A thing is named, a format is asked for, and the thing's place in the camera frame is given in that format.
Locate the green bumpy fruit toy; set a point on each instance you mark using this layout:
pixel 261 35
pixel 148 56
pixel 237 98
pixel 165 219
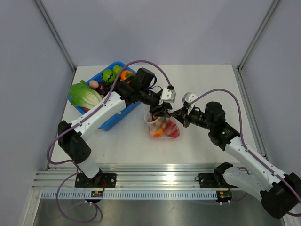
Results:
pixel 116 69

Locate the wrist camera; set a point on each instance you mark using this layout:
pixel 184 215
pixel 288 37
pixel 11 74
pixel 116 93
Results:
pixel 167 96
pixel 187 99

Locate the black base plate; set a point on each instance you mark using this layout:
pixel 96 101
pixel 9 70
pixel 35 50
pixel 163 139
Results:
pixel 208 180
pixel 106 180

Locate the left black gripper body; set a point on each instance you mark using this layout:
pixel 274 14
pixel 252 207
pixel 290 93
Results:
pixel 148 97

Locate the green apple toy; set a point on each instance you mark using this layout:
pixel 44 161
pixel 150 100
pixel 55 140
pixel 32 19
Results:
pixel 107 76

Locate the pink egg toy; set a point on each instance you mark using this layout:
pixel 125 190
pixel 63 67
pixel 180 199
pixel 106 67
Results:
pixel 94 84

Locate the clear dotted zip bag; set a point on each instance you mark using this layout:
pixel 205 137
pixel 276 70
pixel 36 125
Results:
pixel 148 118

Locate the aluminium rail frame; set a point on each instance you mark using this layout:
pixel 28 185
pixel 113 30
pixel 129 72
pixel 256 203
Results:
pixel 132 176

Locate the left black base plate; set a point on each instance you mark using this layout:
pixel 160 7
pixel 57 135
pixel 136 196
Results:
pixel 106 180

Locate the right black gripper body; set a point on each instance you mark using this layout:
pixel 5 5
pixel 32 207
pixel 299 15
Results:
pixel 197 117

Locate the orange persimmon toy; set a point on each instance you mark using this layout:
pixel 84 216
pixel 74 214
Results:
pixel 126 74

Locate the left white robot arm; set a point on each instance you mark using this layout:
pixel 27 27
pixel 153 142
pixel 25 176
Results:
pixel 73 136

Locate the green lettuce toy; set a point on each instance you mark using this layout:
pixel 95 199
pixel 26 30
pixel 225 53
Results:
pixel 83 96

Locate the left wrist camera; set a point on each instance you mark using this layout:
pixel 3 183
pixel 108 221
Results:
pixel 167 96

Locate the slotted white cable duct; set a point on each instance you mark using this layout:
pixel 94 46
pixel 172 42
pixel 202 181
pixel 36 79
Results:
pixel 138 195

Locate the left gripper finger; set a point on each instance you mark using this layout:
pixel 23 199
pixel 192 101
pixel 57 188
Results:
pixel 158 109
pixel 166 113

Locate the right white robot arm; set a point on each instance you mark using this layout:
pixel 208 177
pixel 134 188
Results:
pixel 277 191

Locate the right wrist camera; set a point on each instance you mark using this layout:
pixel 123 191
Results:
pixel 187 99

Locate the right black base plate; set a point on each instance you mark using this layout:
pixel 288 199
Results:
pixel 208 180

